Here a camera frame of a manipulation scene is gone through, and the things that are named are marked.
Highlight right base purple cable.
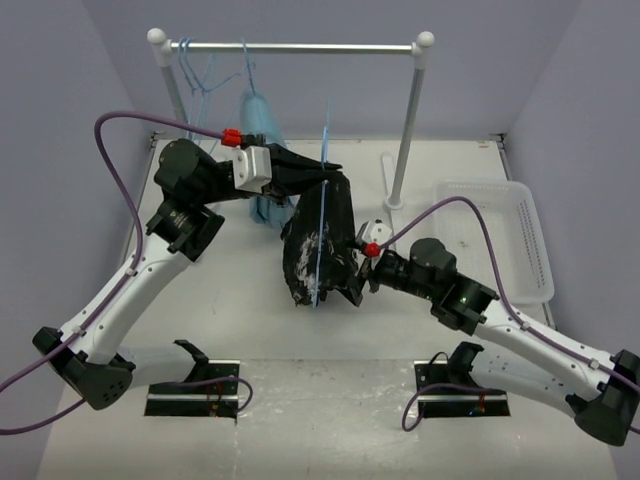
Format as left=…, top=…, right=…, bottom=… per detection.
left=401, top=382, right=494, bottom=432

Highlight black white patterned trousers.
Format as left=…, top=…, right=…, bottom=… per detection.
left=281, top=172, right=361, bottom=306

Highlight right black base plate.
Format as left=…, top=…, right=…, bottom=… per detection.
left=414, top=359, right=511, bottom=419

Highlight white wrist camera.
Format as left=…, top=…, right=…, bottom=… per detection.
left=355, top=219, right=393, bottom=251
left=232, top=146, right=272, bottom=195

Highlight clear plastic basket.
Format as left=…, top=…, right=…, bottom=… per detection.
left=432, top=179, right=555, bottom=305

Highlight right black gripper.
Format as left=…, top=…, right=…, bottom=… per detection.
left=327, top=248, right=437, bottom=306

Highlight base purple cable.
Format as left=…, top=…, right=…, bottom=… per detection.
left=154, top=374, right=254, bottom=416
left=401, top=382, right=494, bottom=432

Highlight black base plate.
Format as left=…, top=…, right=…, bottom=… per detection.
left=414, top=359, right=511, bottom=419
left=144, top=382, right=240, bottom=419

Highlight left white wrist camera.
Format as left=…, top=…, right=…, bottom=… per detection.
left=232, top=146, right=272, bottom=195

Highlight light blue folded trousers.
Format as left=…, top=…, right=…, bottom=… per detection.
left=238, top=89, right=294, bottom=229

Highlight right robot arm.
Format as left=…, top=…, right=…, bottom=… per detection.
left=348, top=238, right=639, bottom=447

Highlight white metal clothes rack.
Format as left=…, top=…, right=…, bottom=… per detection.
left=146, top=28, right=435, bottom=212

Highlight blue wire trouser hanger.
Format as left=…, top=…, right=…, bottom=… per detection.
left=312, top=98, right=332, bottom=308

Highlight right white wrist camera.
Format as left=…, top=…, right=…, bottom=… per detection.
left=355, top=219, right=393, bottom=251

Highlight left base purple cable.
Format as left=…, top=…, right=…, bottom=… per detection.
left=154, top=374, right=254, bottom=416

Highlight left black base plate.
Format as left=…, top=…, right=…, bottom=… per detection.
left=144, top=382, right=240, bottom=419

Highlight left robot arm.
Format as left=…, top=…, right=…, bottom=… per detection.
left=33, top=135, right=340, bottom=410

